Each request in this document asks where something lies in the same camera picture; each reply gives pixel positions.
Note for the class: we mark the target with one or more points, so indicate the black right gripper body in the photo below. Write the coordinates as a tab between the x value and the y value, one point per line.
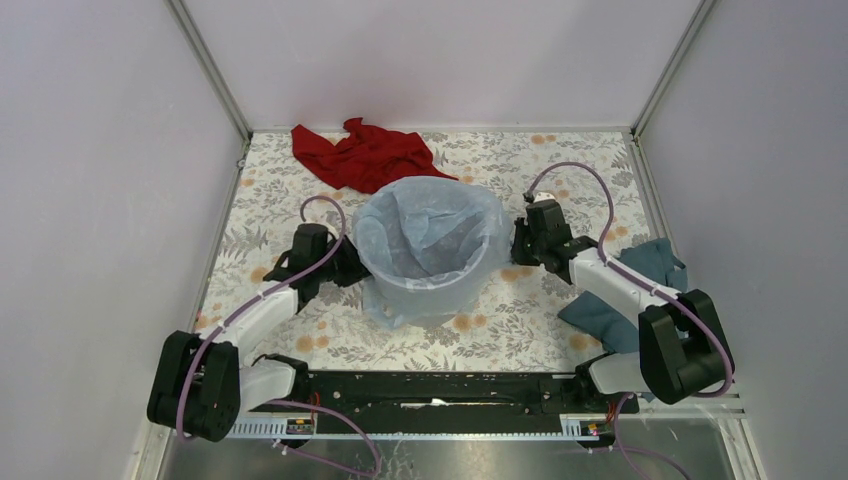
527	248

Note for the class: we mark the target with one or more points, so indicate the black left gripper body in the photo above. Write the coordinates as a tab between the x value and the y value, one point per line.
343	267

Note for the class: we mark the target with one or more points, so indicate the grey plastic trash bin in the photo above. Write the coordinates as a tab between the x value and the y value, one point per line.
424	265

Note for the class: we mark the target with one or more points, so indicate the light blue plastic trash bag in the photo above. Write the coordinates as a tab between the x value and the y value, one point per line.
424	252

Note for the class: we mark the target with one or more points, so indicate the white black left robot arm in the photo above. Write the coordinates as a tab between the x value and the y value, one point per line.
204	380

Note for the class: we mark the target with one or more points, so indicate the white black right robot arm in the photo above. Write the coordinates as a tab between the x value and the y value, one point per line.
682	351

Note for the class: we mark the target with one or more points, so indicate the floral patterned table mat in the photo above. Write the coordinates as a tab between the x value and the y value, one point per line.
514	326

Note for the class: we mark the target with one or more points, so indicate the red cloth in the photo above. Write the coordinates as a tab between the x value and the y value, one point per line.
369	158

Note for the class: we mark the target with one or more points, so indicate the teal blue cloth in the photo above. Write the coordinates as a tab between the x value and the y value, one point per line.
617	291

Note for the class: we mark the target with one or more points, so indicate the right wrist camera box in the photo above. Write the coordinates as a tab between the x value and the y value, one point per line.
540	196

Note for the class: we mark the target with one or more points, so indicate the grey slotted cable duct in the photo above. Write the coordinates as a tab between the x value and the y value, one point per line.
304	427

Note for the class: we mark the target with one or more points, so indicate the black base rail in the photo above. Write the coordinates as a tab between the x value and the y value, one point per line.
473	399

